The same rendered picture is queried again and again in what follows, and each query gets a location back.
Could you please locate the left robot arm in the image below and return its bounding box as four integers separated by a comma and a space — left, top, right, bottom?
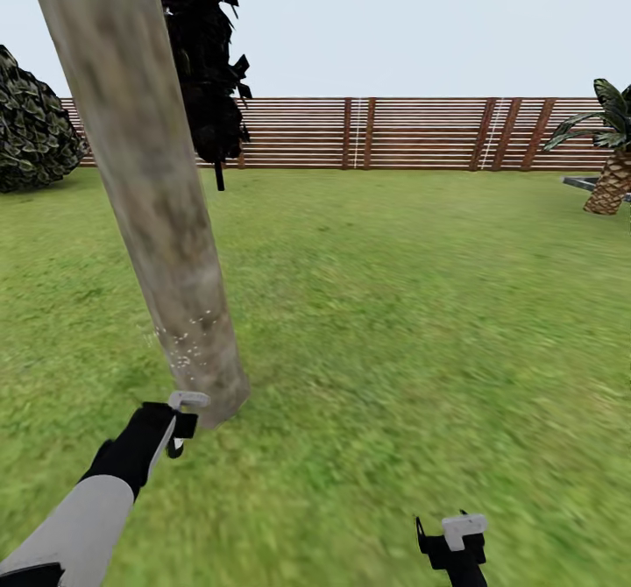
0, 391, 209, 587

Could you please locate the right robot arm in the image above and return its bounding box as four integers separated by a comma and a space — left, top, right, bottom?
416, 513, 488, 587

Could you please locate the pesticide atomizer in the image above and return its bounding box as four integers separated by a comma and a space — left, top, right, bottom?
166, 437, 184, 459

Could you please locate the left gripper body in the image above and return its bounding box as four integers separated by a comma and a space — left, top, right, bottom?
171, 410, 198, 439

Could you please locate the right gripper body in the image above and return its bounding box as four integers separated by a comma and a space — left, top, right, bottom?
422, 534, 486, 587

